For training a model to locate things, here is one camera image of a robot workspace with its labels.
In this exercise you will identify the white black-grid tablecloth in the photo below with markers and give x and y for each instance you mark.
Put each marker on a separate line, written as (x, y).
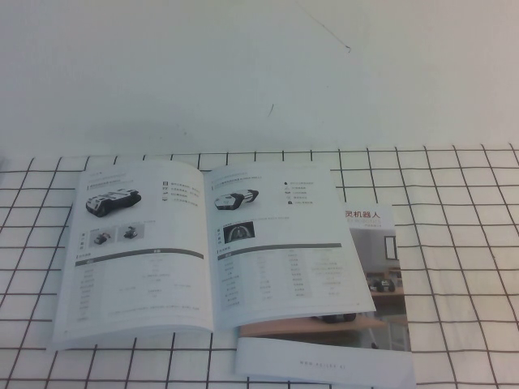
(446, 283)

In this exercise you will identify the AgileX robotics catalogue booklet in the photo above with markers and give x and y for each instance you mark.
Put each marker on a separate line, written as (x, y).
(162, 243)
(381, 259)

